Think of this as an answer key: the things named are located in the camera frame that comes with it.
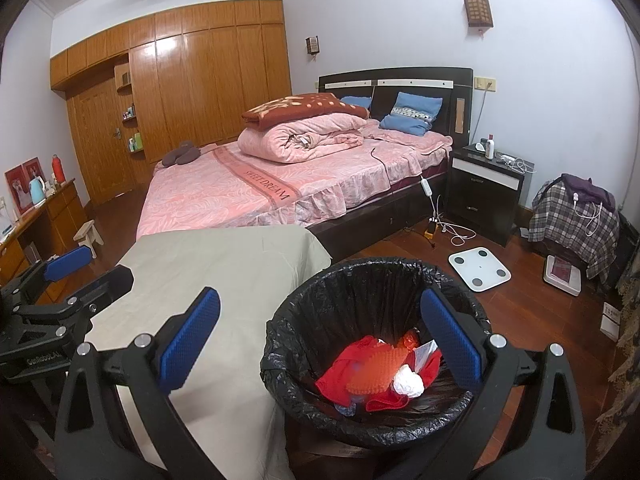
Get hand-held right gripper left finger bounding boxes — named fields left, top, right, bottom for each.
left=52, top=287, right=222, bottom=480

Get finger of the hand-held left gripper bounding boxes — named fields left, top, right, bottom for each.
left=0, top=245, right=95, bottom=311
left=60, top=265, right=135, bottom=328

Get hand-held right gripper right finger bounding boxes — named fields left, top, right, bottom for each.
left=420, top=287, right=588, bottom=480

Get clear plastic wrapper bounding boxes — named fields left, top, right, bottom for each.
left=412, top=340, right=438, bottom=367

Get white tissue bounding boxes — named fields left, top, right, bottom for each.
left=391, top=364, right=426, bottom=398

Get large orange mesh mat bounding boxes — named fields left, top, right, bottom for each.
left=347, top=347, right=407, bottom=396

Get bin with black liner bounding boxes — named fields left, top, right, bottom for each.
left=260, top=256, right=493, bottom=451

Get red knit gloves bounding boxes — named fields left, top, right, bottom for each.
left=315, top=335, right=443, bottom=411

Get small white wooden stool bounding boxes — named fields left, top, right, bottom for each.
left=73, top=220, right=104, bottom=260

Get wooden sideboard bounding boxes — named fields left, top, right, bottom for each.
left=0, top=177, right=91, bottom=306

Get light blue kettle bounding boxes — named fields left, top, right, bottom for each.
left=27, top=176, right=47, bottom=207

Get white bathroom scale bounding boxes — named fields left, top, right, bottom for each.
left=448, top=246, right=512, bottom=292

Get white red flat scale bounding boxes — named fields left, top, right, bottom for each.
left=544, top=255, right=583, bottom=297

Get black white nightstand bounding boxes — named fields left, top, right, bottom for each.
left=445, top=144, right=535, bottom=247

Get bed with pink sheets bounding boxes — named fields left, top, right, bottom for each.
left=137, top=132, right=453, bottom=243

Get plaid cloth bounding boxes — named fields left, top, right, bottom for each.
left=529, top=180, right=621, bottom=281

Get white printed box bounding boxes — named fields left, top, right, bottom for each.
left=599, top=301, right=625, bottom=340

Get patterned brown curtain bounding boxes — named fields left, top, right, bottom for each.
left=587, top=220, right=640, bottom=466

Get purple cloth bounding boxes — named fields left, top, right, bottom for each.
left=560, top=174, right=616, bottom=211

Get folded pink quilt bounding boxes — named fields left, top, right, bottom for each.
left=237, top=114, right=367, bottom=163

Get wooden wardrobe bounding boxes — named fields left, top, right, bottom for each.
left=50, top=0, right=292, bottom=206

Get large blue pillow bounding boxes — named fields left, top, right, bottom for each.
left=379, top=91, right=443, bottom=136

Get folded brown patterned blanket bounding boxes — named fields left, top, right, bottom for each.
left=241, top=92, right=370, bottom=130

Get large red photo frame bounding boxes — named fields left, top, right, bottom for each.
left=5, top=164, right=31, bottom=213

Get white floor cable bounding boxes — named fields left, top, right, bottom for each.
left=437, top=220, right=476, bottom=247

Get white corded controller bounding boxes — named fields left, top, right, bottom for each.
left=370, top=147, right=441, bottom=221

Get white charger cable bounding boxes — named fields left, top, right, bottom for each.
left=572, top=195, right=603, bottom=236

